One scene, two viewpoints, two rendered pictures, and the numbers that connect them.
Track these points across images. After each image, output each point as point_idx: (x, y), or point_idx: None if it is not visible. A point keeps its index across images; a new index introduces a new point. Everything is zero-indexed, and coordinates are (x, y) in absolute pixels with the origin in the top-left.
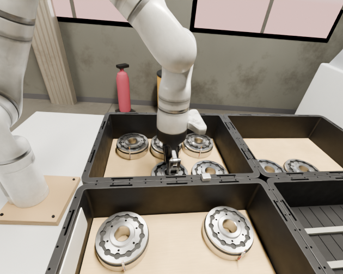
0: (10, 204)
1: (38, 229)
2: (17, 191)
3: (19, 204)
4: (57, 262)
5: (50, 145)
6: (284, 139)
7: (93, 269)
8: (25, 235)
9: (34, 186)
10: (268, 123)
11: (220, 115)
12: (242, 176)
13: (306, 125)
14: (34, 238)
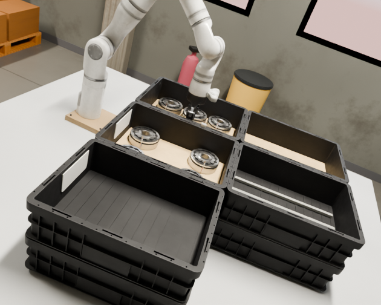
0: (75, 112)
1: (88, 132)
2: (87, 103)
3: (83, 113)
4: (120, 116)
5: (104, 92)
6: (300, 154)
7: (125, 142)
8: (81, 132)
9: (97, 104)
10: (286, 132)
11: (245, 109)
12: (226, 135)
13: (322, 147)
14: (86, 135)
